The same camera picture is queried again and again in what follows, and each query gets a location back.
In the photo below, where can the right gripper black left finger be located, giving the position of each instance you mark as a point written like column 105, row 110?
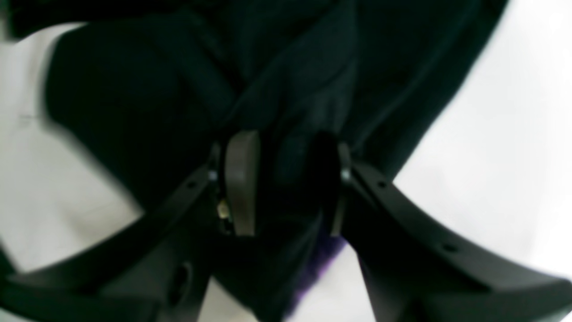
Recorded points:
column 157, row 269

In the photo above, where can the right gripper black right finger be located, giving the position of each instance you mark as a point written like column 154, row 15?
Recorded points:
column 414, row 268

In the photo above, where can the black t-shirt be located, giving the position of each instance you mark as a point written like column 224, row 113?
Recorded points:
column 149, row 86

